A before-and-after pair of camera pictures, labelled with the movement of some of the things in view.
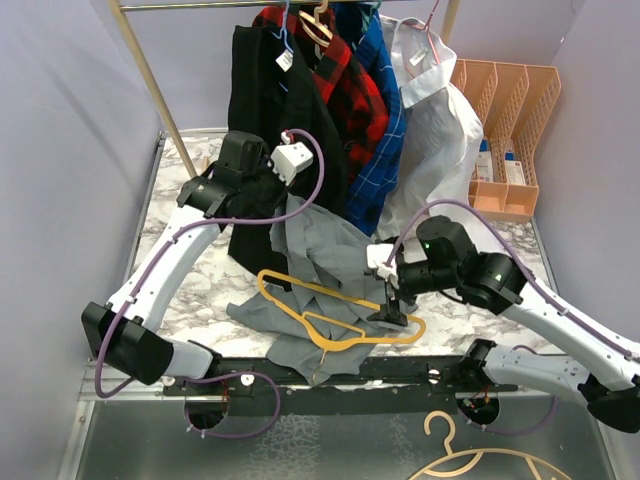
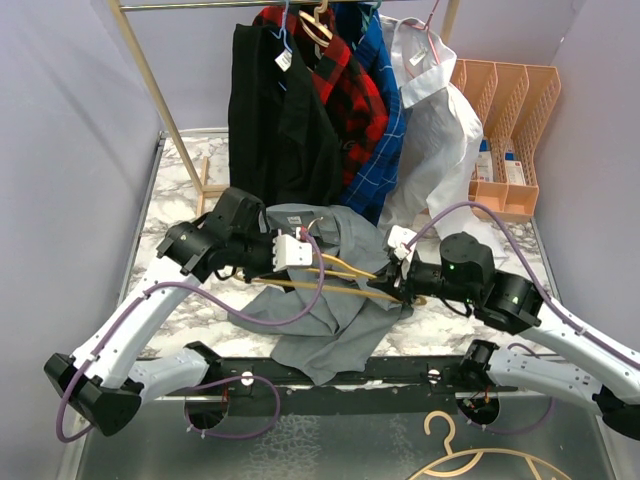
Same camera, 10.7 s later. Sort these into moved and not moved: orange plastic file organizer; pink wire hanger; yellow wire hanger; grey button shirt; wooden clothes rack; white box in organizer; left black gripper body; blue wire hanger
Moved: grey button shirt; yellow wire hanger; left black gripper body
Not moved: pink wire hanger; wooden clothes rack; blue wire hanger; white box in organizer; orange plastic file organizer
